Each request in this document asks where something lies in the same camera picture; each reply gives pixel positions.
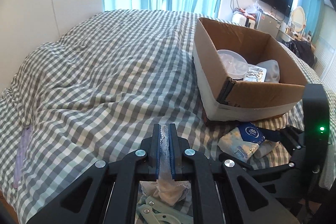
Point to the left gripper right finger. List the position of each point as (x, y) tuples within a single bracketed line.
[(225, 192)]

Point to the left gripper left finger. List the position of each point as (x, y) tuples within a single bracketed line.
[(106, 192)]

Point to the blue tissue pack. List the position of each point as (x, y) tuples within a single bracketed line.
[(242, 141)]

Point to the green folding hanger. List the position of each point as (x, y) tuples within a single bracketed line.
[(153, 210)]

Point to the silver blister pack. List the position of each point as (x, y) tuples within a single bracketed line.
[(255, 74)]

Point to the clear plastic round container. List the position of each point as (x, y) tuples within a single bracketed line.
[(235, 65)]

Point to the white cream tube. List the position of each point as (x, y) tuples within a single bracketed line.
[(265, 148)]

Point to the checkered bed duvet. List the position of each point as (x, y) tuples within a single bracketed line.
[(94, 95)]

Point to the white louvered wardrobe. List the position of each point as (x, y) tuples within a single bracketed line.
[(325, 49)]

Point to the open cardboard box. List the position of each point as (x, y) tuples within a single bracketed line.
[(225, 99)]

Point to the black jacket on chair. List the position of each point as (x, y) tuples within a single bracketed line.
[(302, 50)]

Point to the silver mini fridge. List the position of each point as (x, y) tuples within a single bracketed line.
[(267, 23)]

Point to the white oval mirror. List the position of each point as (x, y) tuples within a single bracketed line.
[(298, 19)]

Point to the white suitcase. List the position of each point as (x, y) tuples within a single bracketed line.
[(239, 19)]

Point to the clear plastic bag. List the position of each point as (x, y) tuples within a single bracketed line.
[(254, 9)]

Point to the side teal curtain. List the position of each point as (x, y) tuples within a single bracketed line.
[(314, 10)]

